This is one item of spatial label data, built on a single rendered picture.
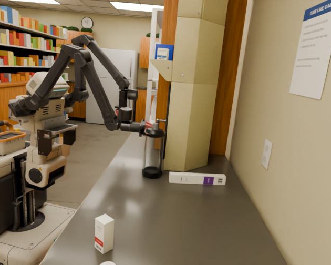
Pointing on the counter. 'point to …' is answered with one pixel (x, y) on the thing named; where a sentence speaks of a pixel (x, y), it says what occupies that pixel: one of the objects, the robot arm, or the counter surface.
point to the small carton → (163, 53)
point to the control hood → (163, 68)
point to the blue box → (165, 48)
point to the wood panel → (218, 140)
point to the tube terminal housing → (193, 93)
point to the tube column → (204, 10)
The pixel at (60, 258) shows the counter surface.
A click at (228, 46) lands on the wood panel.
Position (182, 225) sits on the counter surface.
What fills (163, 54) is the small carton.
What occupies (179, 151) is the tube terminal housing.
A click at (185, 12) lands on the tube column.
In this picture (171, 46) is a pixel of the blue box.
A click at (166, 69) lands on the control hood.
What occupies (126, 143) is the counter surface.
